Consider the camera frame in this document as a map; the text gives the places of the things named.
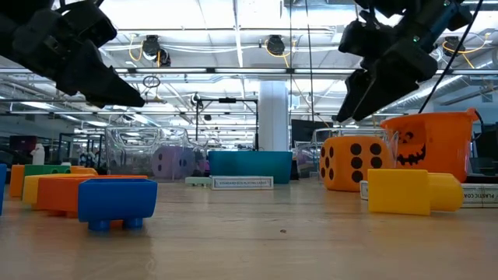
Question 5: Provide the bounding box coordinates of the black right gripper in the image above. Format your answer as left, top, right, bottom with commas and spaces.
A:
335, 0, 475, 123

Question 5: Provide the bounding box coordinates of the purple foam die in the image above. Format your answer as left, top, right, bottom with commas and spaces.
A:
151, 145, 195, 180

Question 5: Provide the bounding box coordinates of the orange toy block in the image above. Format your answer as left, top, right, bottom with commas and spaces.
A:
9, 163, 98, 198

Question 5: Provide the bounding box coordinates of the small green cube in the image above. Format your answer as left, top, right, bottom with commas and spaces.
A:
23, 163, 72, 177

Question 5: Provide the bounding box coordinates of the dark laptop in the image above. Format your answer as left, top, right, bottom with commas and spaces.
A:
468, 123, 498, 177

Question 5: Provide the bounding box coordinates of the black stand frame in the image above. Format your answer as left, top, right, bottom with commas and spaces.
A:
195, 97, 259, 152

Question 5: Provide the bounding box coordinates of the orange-red toy brick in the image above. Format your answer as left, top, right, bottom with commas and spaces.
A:
36, 174, 149, 229

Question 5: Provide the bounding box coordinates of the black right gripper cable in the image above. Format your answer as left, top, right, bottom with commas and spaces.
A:
418, 0, 486, 114

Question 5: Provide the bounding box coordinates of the black cable with coil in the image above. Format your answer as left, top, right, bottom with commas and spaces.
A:
304, 0, 315, 124

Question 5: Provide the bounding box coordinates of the white picture card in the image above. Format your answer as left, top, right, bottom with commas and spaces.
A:
209, 175, 275, 191

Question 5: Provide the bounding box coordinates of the orange pumpkin bucket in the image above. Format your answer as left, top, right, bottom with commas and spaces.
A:
380, 107, 480, 184

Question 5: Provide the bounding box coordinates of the white bottle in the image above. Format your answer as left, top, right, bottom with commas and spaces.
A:
30, 142, 47, 166

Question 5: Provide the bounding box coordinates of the black table frame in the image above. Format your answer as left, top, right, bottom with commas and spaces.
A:
465, 173, 498, 186

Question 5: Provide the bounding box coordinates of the orange foam die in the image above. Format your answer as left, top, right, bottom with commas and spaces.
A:
319, 135, 396, 193

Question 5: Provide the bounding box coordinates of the dark background monitor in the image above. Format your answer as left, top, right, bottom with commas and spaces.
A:
9, 135, 39, 153

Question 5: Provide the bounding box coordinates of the teal plastic bin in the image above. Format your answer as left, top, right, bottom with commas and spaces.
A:
208, 150, 293, 185

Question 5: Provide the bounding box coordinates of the black monitor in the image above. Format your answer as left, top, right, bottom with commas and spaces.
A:
290, 118, 335, 149

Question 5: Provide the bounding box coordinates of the yellow peg block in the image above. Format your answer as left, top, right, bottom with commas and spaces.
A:
366, 168, 465, 217

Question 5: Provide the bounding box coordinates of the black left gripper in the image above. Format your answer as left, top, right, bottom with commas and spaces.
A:
0, 0, 146, 110

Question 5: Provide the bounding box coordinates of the plastic coated card box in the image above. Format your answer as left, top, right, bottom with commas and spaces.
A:
359, 180, 498, 209

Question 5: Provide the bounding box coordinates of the yellow-orange flat brick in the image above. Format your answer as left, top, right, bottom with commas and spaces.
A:
22, 173, 98, 206

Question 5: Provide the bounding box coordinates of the white building column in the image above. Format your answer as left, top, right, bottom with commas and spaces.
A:
258, 80, 291, 152

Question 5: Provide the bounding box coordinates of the dark blue small brick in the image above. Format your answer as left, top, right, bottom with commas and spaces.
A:
77, 177, 159, 233

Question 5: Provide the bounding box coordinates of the long ceiling light rail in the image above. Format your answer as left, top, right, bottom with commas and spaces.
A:
25, 67, 498, 76

